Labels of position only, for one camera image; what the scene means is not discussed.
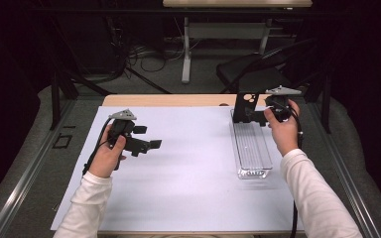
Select wooden table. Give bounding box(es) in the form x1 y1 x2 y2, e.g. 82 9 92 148
57 93 320 238

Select black metal stand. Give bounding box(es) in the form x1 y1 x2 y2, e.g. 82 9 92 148
48 70 113 132
304 73 332 135

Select clear plastic packaging tray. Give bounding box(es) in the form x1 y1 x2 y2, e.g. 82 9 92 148
229 108 274 180

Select left hand-held gripper cable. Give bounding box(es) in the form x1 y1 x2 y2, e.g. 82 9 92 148
81 117 114 177

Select white table mat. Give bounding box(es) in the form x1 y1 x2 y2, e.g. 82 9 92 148
50 105 330 232

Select person's right hand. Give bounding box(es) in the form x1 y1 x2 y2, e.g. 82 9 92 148
263 98 301 157

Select white-legged wooden desk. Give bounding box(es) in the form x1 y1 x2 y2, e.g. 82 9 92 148
162 0 314 84

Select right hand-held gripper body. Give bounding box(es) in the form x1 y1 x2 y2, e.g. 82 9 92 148
265 84 303 123

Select bundle of floor cables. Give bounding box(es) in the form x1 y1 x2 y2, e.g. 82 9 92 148
123 41 188 74

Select person's left hand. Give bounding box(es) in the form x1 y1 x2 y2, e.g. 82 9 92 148
88 133 127 179

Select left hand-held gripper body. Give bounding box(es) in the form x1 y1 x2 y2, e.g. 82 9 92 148
107 108 152 157

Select metal floor rail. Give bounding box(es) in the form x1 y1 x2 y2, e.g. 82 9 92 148
0 98 77 238
306 102 381 238

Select black folding chair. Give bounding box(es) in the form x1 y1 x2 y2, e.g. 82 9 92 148
215 38 318 97

